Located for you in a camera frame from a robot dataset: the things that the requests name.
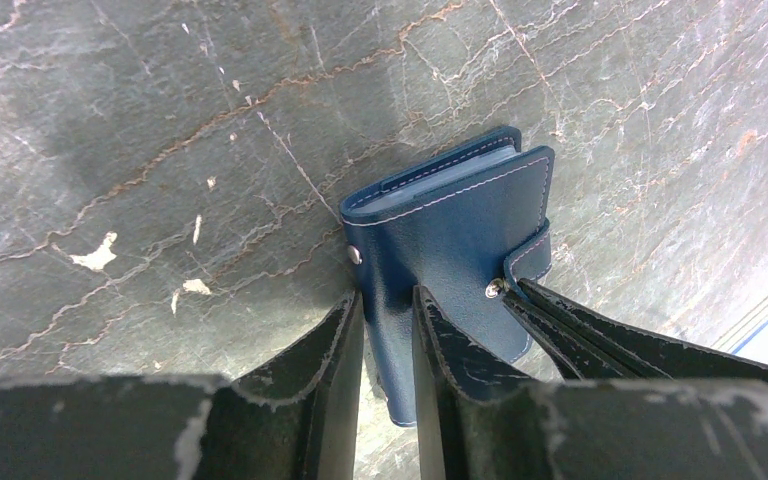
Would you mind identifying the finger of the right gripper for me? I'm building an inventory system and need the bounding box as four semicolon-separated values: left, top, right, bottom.
516;279;768;384
503;292;669;380

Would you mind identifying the navy blue card holder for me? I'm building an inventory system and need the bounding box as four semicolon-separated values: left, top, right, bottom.
339;126;555;427

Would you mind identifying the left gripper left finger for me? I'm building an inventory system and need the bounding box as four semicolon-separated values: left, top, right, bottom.
0;291;363;479

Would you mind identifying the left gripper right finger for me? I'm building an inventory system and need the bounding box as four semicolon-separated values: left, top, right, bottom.
413;286;768;479

